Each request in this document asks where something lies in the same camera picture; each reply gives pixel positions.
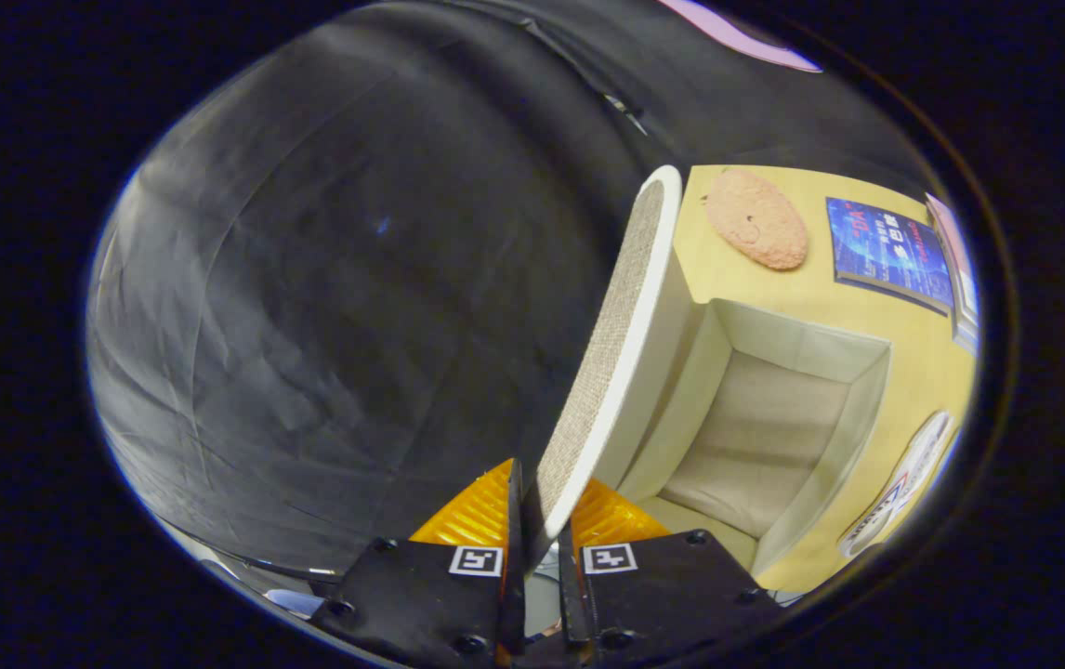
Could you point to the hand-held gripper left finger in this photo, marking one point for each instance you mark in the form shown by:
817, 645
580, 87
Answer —
514, 604

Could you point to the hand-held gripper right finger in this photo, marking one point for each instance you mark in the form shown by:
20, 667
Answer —
571, 604

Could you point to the beige fabric storage box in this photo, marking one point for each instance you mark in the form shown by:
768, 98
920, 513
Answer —
756, 437

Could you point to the storage box lid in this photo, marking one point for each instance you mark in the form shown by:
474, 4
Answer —
607, 353

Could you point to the white canvas shoe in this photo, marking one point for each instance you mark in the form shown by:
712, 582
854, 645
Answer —
904, 474

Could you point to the orange textured ball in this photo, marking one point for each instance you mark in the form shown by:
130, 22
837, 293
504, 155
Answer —
756, 218

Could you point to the blue cover book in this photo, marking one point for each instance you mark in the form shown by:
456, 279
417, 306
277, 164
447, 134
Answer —
886, 251

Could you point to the white cover book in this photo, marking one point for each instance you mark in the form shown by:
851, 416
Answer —
967, 336

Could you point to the pink cover book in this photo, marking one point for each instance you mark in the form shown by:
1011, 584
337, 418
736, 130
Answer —
951, 242

